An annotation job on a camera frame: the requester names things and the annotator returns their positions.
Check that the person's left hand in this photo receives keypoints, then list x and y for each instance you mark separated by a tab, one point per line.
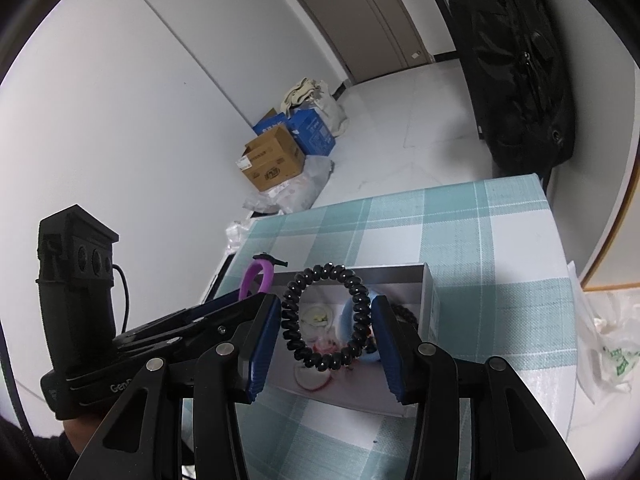
82	435

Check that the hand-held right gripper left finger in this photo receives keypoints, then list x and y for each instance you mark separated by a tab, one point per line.
264	345

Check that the small blue carton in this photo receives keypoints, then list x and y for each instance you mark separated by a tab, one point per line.
267	122

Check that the teal checked tablecloth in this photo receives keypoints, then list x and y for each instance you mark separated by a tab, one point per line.
475	240

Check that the brown cardboard box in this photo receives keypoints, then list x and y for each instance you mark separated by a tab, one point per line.
272	160

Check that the large blue carton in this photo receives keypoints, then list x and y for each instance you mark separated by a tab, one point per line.
312	132

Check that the grey door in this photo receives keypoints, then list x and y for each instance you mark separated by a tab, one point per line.
380	20

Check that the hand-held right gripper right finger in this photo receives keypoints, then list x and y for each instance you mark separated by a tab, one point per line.
387	350

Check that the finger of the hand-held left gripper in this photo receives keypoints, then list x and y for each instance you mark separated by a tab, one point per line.
272	261
200	317

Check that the person's left forearm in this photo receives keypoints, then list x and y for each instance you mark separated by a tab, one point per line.
30	452

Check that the white plastic bag green print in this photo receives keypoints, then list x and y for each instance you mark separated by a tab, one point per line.
610	340

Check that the clear plastic bags on floor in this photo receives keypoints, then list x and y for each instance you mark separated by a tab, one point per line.
295	190

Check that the silver cardboard box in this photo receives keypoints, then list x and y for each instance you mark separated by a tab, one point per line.
430	305

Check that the beige canvas bag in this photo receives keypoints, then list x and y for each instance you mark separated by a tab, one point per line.
300	94

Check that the black backpack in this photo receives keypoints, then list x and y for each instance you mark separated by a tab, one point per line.
515	60

